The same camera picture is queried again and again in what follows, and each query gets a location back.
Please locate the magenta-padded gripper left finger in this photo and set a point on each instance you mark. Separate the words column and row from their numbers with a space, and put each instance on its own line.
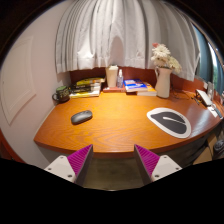
column 63, row 166

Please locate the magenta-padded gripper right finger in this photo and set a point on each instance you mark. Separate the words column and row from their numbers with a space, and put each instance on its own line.
column 163, row 166

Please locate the dark grey computer mouse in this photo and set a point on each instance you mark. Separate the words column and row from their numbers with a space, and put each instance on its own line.
column 81, row 117

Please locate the white and grey mouse pad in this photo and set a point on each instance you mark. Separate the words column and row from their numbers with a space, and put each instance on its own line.
column 170, row 121

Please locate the dark mug with green inside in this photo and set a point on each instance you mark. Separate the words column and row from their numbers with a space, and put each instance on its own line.
column 62, row 94

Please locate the white and yellow book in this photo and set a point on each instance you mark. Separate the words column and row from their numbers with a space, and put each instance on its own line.
column 90, row 94

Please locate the black book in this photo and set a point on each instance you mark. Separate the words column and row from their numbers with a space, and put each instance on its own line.
column 80, row 86
column 80, row 90

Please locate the white flat device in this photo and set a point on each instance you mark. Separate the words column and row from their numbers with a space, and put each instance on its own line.
column 203, row 97

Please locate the white ceramic jug vase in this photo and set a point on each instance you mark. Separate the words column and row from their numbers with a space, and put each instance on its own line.
column 163, row 85

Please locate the blue cover book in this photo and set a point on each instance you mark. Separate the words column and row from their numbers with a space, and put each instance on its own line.
column 135, row 84

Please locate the yellow cover book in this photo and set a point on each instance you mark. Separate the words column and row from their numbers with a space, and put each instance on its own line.
column 89, row 81

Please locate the red book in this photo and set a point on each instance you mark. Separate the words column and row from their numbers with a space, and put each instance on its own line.
column 113, row 89

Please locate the white flower bouquet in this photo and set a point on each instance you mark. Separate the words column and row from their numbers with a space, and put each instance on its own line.
column 163, row 56

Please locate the dark window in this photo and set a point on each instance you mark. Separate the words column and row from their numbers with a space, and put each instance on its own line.
column 205, row 56

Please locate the white pleated curtain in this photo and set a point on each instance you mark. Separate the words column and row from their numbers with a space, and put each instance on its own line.
column 126, row 33

